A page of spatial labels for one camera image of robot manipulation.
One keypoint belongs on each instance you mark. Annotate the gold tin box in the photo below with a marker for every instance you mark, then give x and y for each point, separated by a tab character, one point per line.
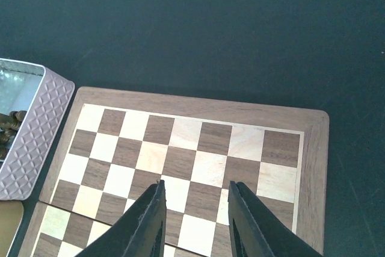
11	214

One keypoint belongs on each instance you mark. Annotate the dark brown chess pieces pile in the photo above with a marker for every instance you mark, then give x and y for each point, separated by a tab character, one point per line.
10	125

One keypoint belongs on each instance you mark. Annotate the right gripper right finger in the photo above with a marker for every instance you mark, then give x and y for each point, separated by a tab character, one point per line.
256	231

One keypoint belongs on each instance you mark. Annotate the wooden chessboard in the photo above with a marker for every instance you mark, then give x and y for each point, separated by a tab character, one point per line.
117	143

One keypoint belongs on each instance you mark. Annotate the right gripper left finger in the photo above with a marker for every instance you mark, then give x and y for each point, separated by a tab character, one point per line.
140	231

